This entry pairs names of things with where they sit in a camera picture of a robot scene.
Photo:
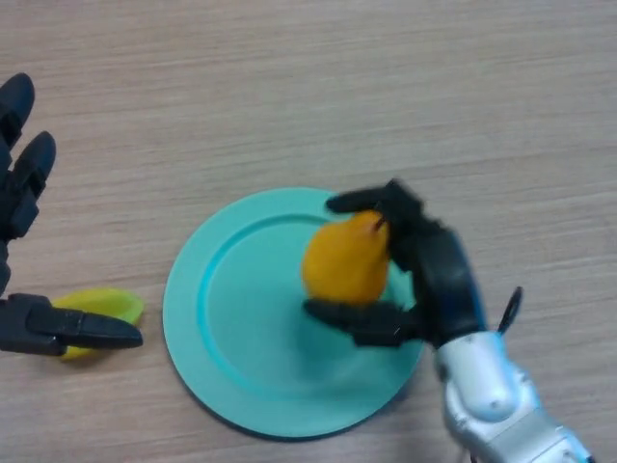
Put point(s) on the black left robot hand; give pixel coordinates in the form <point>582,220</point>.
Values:
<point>19,202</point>

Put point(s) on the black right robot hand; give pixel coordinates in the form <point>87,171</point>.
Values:
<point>434,284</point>

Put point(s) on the yellow orange pear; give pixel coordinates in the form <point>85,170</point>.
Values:
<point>344,263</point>

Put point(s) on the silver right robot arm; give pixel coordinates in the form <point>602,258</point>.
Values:
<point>496,400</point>

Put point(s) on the green round plate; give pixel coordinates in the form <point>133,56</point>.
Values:
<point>231,333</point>

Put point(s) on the yellow green starfruit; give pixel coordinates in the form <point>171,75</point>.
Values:
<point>103,304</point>

